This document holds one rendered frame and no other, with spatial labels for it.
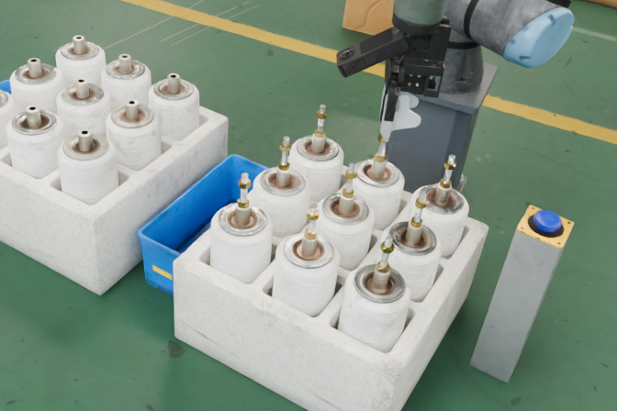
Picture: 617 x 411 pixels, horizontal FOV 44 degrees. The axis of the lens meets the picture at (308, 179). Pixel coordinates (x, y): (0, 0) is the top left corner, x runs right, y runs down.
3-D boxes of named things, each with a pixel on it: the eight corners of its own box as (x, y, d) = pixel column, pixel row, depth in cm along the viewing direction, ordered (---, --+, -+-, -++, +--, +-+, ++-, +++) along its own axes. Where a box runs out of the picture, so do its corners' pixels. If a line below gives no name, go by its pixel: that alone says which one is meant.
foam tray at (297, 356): (291, 216, 157) (298, 146, 147) (467, 296, 144) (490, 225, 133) (173, 337, 130) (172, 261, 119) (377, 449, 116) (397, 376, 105)
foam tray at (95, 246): (88, 124, 177) (81, 56, 166) (227, 187, 163) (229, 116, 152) (-52, 212, 149) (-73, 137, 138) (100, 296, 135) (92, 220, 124)
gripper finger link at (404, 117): (416, 152, 121) (426, 99, 116) (379, 148, 121) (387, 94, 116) (414, 143, 124) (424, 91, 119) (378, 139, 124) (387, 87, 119)
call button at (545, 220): (535, 216, 115) (539, 205, 114) (561, 226, 114) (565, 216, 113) (528, 229, 112) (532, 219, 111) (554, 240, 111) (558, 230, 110)
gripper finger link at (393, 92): (394, 126, 117) (403, 72, 113) (384, 125, 117) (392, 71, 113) (392, 113, 121) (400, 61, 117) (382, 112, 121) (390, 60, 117)
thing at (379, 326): (323, 348, 122) (336, 267, 111) (377, 335, 125) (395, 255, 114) (345, 396, 115) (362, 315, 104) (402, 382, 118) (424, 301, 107)
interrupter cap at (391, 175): (377, 194, 126) (378, 191, 125) (346, 172, 130) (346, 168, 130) (408, 178, 130) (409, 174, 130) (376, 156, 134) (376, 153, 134)
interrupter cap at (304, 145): (312, 133, 138) (313, 129, 138) (347, 149, 135) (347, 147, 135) (287, 150, 133) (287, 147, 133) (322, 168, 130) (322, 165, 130)
